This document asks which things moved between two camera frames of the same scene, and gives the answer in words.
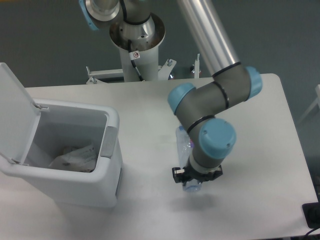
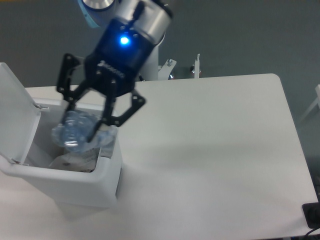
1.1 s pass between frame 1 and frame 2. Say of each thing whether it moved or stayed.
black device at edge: stayed
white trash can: stayed
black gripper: moved
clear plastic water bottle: moved
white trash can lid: stayed
